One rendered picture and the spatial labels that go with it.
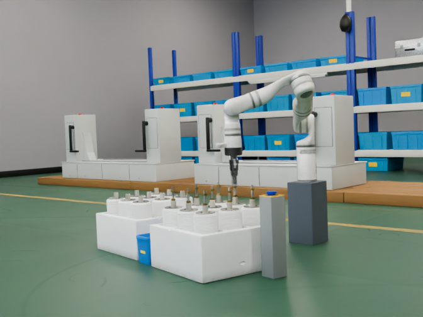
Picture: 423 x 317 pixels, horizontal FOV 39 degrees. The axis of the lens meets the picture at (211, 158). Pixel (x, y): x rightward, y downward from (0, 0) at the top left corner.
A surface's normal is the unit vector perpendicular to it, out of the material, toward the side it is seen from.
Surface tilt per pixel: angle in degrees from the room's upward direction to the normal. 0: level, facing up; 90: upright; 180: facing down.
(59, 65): 90
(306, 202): 90
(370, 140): 93
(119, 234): 90
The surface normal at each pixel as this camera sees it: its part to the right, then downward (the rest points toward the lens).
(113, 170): -0.67, 0.06
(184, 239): -0.82, 0.06
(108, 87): 0.74, 0.00
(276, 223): 0.58, 0.02
